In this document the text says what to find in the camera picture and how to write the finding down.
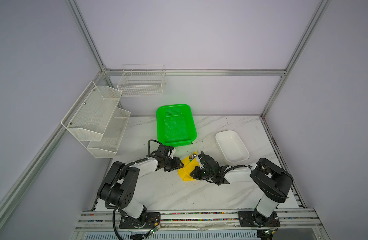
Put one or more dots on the white mesh two-tier shelf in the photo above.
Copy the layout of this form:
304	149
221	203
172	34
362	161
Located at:
97	121

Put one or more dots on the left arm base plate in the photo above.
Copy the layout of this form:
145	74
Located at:
139	222

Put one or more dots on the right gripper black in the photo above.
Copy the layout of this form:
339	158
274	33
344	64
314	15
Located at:
196	175

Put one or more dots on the white wire basket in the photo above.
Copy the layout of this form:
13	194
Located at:
142	80

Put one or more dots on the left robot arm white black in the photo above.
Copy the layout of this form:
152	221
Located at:
118	187

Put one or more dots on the aluminium front rail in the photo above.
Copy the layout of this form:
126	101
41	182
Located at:
205	220

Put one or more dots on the white rectangular dish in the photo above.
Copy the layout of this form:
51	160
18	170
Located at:
232	147

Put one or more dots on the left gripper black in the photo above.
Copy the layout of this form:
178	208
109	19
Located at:
176	165

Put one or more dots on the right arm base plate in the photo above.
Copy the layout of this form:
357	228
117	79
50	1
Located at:
255	219

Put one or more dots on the green plastic basket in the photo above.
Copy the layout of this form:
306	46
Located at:
175	125

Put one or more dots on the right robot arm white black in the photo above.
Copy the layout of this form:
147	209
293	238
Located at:
272	180

